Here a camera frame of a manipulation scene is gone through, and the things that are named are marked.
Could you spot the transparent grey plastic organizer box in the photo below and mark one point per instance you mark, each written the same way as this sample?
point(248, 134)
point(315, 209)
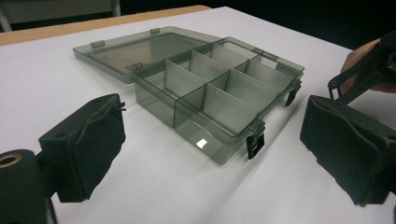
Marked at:
point(218, 102)

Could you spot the white table board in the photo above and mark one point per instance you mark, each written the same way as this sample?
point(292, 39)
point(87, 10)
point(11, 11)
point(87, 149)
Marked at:
point(155, 193)

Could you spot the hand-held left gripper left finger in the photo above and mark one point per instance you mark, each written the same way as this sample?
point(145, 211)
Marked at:
point(90, 149)

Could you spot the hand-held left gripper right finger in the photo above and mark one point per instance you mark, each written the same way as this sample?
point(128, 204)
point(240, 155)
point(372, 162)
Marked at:
point(348, 146)

